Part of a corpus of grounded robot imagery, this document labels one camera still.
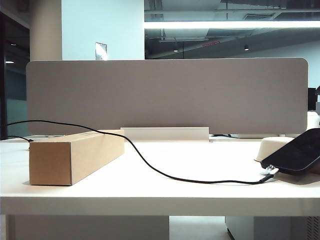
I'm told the long brown cardboard box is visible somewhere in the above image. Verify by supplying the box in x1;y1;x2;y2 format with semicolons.
28;129;125;186

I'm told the white rounded background object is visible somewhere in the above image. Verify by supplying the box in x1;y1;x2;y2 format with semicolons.
306;111;320;132

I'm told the black charging cable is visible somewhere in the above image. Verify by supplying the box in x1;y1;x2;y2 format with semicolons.
6;119;280;186

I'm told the white pulp tray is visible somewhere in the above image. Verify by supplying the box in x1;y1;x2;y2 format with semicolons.
253;136;296;162

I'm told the grey fabric desk divider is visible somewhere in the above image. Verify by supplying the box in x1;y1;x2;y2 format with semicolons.
26;57;310;136

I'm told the open white box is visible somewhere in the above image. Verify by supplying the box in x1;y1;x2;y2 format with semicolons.
120;126;210;142

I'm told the framed wall notice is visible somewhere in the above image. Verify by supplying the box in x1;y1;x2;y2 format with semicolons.
94;41;109;61

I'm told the long ceiling light strip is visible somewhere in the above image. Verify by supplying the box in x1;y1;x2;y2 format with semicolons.
144;20;320;30

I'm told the silver divider clamp bracket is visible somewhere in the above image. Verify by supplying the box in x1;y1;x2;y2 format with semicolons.
30;134;64;140

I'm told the black smartphone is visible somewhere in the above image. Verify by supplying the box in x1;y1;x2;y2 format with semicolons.
259;127;320;176

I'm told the black background monitor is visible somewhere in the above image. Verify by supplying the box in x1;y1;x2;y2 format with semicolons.
307;87;317;111

